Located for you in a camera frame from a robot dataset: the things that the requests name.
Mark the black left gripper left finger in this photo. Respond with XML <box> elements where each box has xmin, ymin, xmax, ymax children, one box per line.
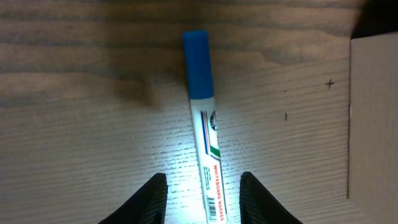
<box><xmin>99</xmin><ymin>173</ymin><xmax>168</xmax><ymax>224</ymax></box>

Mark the cardboard box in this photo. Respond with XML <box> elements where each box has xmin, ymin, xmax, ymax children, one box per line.
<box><xmin>349</xmin><ymin>32</ymin><xmax>397</xmax><ymax>207</ymax></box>

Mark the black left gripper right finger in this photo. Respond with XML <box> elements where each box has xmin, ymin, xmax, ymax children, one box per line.
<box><xmin>239</xmin><ymin>172</ymin><xmax>302</xmax><ymax>224</ymax></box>

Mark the blue whiteboard marker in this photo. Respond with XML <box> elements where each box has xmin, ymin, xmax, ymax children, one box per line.
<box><xmin>183</xmin><ymin>30</ymin><xmax>228</xmax><ymax>223</ymax></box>

